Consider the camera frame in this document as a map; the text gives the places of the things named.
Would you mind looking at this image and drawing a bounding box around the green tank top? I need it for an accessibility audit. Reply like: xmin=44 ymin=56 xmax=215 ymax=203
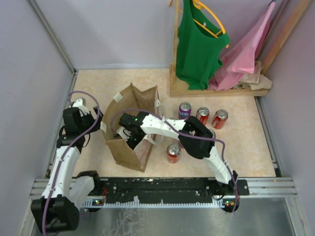
xmin=176 ymin=0 xmax=230 ymax=90

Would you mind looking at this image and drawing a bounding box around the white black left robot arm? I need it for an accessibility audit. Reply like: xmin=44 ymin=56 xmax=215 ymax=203
xmin=31 ymin=105 xmax=103 ymax=235

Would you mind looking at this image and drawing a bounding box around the beige cloth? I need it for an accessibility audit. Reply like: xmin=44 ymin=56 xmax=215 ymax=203
xmin=233 ymin=61 xmax=273 ymax=90

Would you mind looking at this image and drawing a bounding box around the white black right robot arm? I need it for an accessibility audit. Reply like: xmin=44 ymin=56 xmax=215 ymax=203
xmin=110 ymin=109 xmax=238 ymax=195

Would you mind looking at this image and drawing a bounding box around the wooden clothes rack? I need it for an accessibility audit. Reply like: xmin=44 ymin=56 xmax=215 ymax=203
xmin=169 ymin=0 xmax=312 ymax=97

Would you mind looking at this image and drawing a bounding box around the red coca-cola can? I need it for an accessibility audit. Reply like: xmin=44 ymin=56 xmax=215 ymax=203
xmin=166 ymin=144 xmax=181 ymax=164

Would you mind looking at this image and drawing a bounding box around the yellow clothes hanger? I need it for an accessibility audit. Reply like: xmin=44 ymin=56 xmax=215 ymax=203
xmin=169 ymin=0 xmax=230 ymax=49

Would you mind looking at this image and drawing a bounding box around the pink shirt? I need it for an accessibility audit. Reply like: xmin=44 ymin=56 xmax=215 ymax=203
xmin=208 ymin=1 xmax=276 ymax=91

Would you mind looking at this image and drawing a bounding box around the red cola can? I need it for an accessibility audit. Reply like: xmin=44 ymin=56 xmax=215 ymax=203
xmin=212 ymin=109 xmax=228 ymax=129

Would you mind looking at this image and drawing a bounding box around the aluminium frame rail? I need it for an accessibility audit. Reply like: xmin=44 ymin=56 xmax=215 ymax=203
xmin=29 ymin=177 xmax=298 ymax=209

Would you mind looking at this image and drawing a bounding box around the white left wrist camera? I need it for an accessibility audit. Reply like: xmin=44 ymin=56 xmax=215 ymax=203
xmin=71 ymin=97 xmax=90 ymax=117

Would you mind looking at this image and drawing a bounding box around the tan canvas tote bag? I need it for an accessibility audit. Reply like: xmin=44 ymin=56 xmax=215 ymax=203
xmin=100 ymin=84 xmax=161 ymax=172

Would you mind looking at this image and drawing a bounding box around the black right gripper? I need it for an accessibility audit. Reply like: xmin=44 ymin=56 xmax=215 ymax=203
xmin=120 ymin=133 xmax=150 ymax=165

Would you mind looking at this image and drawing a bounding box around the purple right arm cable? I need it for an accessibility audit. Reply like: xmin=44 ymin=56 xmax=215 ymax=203
xmin=110 ymin=108 xmax=241 ymax=214

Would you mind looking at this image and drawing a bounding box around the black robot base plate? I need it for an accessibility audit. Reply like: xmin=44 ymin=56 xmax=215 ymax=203
xmin=88 ymin=177 xmax=249 ymax=204

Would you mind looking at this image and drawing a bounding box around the red coke can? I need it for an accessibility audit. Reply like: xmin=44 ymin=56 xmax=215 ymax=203
xmin=196 ymin=107 xmax=210 ymax=125

